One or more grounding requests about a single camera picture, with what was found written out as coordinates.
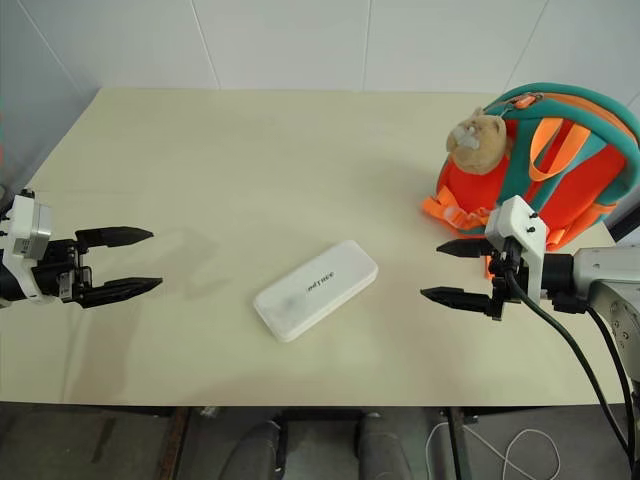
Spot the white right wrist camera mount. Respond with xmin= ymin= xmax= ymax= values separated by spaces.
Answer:
xmin=484 ymin=195 xmax=550 ymax=306

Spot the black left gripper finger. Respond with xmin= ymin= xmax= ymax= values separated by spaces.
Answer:
xmin=80 ymin=277 xmax=165 ymax=310
xmin=74 ymin=226 xmax=155 ymax=250

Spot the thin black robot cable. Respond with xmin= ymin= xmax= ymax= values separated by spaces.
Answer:
xmin=584 ymin=305 xmax=640 ymax=480

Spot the white cable on floor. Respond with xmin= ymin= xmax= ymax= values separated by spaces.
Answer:
xmin=426 ymin=422 xmax=562 ymax=480

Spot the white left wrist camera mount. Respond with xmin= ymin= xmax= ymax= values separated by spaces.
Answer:
xmin=0 ymin=188 xmax=53 ymax=304

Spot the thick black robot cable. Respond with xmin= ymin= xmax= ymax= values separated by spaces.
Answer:
xmin=502 ymin=239 xmax=632 ymax=461

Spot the black metal table leg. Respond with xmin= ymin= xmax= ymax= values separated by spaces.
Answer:
xmin=442 ymin=407 xmax=474 ymax=480

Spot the teal and orange backpack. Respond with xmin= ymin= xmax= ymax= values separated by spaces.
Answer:
xmin=421 ymin=82 xmax=640 ymax=252

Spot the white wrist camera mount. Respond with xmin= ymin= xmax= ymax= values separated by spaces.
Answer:
xmin=0 ymin=188 xmax=53 ymax=304
xmin=484 ymin=195 xmax=550 ymax=306

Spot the white rectangular case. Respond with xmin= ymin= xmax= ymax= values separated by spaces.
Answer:
xmin=252 ymin=239 xmax=379 ymax=345

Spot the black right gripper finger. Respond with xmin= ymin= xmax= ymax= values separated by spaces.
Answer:
xmin=419 ymin=286 xmax=495 ymax=316
xmin=436 ymin=238 xmax=495 ymax=260

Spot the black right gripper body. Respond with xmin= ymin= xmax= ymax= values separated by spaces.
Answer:
xmin=486 ymin=238 xmax=532 ymax=322

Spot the tan plush animal toy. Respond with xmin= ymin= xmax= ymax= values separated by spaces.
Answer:
xmin=445 ymin=106 xmax=513 ymax=174

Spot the black table frame bar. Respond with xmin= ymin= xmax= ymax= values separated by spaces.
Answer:
xmin=272 ymin=407 xmax=369 ymax=422

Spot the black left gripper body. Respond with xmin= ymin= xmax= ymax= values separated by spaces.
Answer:
xmin=32 ymin=238 xmax=95 ymax=305

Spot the dark object beside table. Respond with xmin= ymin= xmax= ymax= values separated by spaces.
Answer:
xmin=608 ymin=192 xmax=640 ymax=247

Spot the orange zipper pull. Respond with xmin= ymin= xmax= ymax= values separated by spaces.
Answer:
xmin=508 ymin=93 xmax=544 ymax=112

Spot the rusty brown table leg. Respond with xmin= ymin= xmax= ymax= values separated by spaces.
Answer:
xmin=155 ymin=407 xmax=192 ymax=480

